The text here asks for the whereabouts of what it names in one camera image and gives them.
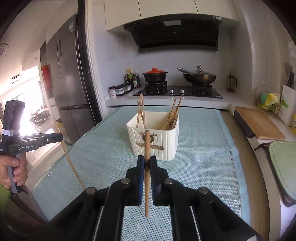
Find black wok with lid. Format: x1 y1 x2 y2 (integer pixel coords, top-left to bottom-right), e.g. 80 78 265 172
177 66 217 85

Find black gas stove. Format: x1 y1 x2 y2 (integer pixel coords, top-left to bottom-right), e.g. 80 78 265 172
134 82 223 99

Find sauce bottles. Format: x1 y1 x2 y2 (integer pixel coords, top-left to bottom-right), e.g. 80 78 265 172
125 68 141 89

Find light green tray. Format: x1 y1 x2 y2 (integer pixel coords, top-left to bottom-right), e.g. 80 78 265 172
268 141 296 207

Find wooden cutting board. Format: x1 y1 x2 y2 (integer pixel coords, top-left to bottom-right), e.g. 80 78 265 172
235 106 285 141

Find black pot red lid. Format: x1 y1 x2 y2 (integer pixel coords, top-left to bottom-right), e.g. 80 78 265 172
143 68 167 84

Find bamboo chopstick four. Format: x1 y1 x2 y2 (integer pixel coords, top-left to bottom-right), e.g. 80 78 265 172
158 97 176 130

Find bamboo chopstick two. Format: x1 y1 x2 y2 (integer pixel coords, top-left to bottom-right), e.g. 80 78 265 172
53 118 86 190

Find teal woven table mat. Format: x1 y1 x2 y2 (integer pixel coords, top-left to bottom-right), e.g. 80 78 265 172
33 105 251 241

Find bamboo chopstick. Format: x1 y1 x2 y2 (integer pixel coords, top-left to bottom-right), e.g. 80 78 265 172
140 94 146 128

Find person left hand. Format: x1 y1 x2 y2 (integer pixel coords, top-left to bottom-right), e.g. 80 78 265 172
0 153 29 190

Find yellow green sponge bag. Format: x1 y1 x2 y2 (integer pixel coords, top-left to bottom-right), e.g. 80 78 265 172
257 92 289 112

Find bamboo chopstick six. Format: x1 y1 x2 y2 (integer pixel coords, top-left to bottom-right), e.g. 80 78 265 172
137 102 144 128

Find bamboo chopstick five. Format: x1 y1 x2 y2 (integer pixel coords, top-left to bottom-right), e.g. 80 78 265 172
166 95 183 130

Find cream utensil holder box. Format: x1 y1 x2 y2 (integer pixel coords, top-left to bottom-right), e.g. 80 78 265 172
126 111 179 161

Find dark glass kettle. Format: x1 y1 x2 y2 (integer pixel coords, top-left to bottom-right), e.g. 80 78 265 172
227 74 237 92

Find grey refrigerator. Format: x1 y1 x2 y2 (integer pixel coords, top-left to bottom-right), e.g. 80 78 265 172
45 14 101 144

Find spice jar rack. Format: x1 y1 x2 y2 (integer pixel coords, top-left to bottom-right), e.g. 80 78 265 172
109 83 132 99

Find bamboo chopstick one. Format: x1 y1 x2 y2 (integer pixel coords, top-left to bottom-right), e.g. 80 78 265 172
137 97 142 128

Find black range hood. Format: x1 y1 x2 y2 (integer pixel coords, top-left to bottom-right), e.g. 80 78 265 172
123 14 222 52

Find bamboo chopstick three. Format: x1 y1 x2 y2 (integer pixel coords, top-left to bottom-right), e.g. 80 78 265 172
144 130 150 218

